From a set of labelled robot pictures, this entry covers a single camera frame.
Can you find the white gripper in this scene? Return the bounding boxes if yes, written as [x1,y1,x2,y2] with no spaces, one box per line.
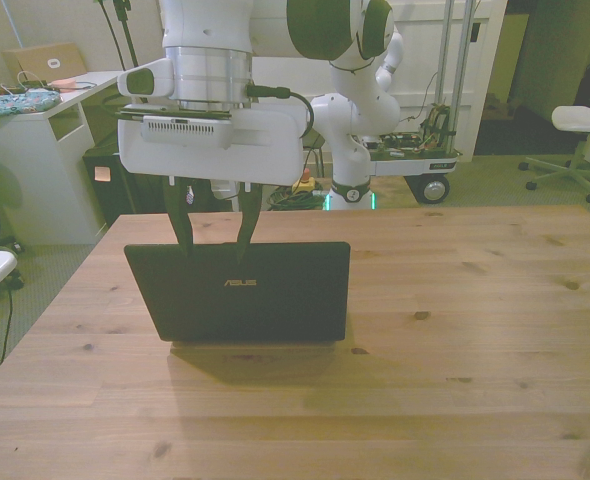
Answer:
[117,107,308,266]

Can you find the black ASUS laptop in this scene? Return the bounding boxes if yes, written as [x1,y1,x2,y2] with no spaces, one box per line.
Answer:
[123,241,352,346]

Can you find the black computer tower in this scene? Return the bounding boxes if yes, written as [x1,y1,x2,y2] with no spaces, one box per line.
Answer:
[82,142,169,227]

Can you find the yellow emergency stop button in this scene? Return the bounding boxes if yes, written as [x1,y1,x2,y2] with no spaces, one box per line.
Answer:
[293,168,318,196]

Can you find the white desk shelf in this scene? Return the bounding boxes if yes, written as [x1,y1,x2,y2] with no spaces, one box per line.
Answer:
[0,69,142,246]

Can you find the wheeled robot cart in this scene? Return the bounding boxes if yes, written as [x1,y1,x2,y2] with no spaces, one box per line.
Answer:
[355,99,462,206]

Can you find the black tripod stand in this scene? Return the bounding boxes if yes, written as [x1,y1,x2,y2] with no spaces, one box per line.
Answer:
[93,0,144,74]

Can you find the brown cardboard box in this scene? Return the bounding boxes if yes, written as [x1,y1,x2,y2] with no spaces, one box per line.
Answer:
[2,42,87,84]

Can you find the floral patterned pouch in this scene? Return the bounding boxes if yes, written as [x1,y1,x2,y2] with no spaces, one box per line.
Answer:
[0,87,62,121]

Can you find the aluminium pole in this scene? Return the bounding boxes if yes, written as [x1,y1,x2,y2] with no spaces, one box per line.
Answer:
[449,0,477,154]
[435,0,454,126]

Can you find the white swivel office chair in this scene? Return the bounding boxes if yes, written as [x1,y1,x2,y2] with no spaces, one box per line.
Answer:
[524,92,590,204]

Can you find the coiled dark cables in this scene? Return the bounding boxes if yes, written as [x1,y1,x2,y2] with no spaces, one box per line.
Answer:
[263,182,327,212]

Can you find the white vented wrist camera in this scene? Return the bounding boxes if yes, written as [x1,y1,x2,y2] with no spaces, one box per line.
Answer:
[114,102,236,151]

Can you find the black camera cable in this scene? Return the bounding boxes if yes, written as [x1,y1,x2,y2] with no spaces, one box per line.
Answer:
[247,83,317,142]

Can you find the black floor cable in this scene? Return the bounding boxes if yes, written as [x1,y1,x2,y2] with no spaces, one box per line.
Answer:
[0,279,17,369]

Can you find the white charging cable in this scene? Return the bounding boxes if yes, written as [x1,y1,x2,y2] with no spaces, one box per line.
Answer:
[0,69,47,96]

